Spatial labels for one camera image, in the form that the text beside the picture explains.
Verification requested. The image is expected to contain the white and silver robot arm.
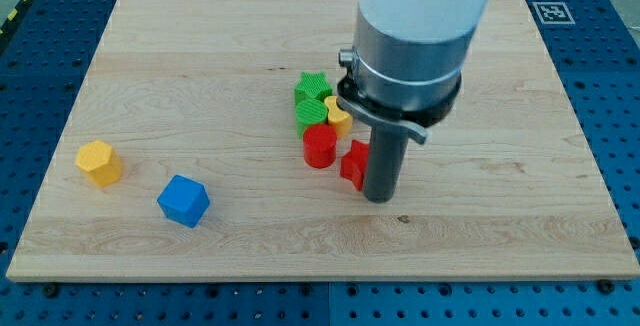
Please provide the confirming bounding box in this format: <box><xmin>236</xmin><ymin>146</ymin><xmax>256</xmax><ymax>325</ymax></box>
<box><xmin>338</xmin><ymin>0</ymin><xmax>488</xmax><ymax>144</ymax></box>

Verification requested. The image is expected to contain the red cylinder block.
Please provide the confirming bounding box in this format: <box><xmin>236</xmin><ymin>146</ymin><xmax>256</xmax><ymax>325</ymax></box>
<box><xmin>303</xmin><ymin>124</ymin><xmax>337</xmax><ymax>169</ymax></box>

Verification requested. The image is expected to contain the yellow peanut-shaped block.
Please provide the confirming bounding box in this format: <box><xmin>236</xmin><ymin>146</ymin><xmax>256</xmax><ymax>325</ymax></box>
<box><xmin>324</xmin><ymin>96</ymin><xmax>353</xmax><ymax>139</ymax></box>

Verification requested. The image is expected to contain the green cylinder block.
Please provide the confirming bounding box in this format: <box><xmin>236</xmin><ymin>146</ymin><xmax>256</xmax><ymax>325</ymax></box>
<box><xmin>295</xmin><ymin>99</ymin><xmax>328</xmax><ymax>138</ymax></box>

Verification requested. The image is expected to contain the red star block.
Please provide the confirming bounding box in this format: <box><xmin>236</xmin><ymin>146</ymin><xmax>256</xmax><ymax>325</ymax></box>
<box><xmin>340</xmin><ymin>140</ymin><xmax>369</xmax><ymax>191</ymax></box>

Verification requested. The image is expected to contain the green star block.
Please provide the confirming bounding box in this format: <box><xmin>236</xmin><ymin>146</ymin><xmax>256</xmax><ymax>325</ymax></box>
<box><xmin>294</xmin><ymin>72</ymin><xmax>333</xmax><ymax>105</ymax></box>

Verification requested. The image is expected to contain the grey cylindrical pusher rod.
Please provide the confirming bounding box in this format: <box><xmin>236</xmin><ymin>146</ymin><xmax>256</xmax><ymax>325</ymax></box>
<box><xmin>362</xmin><ymin>126</ymin><xmax>408</xmax><ymax>203</ymax></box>

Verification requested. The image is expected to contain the light wooden board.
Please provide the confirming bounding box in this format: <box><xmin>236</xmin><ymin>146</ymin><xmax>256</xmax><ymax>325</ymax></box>
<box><xmin>7</xmin><ymin>0</ymin><xmax>639</xmax><ymax>283</ymax></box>

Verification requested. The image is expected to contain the blue cube block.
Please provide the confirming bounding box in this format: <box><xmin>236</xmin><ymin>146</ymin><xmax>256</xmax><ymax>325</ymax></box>
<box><xmin>157</xmin><ymin>174</ymin><xmax>210</xmax><ymax>228</ymax></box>

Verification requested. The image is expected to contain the yellow hexagon block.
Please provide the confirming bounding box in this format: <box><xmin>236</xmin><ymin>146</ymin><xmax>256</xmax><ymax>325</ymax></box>
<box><xmin>75</xmin><ymin>140</ymin><xmax>123</xmax><ymax>188</ymax></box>

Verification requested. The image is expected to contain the white fiducial marker tag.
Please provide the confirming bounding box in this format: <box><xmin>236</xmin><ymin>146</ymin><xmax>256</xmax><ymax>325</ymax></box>
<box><xmin>533</xmin><ymin>1</ymin><xmax>575</xmax><ymax>25</ymax></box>

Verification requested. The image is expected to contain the black yellow hazard tape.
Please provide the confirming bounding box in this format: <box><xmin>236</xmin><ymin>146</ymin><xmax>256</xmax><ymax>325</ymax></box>
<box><xmin>1</xmin><ymin>0</ymin><xmax>35</xmax><ymax>38</ymax></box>

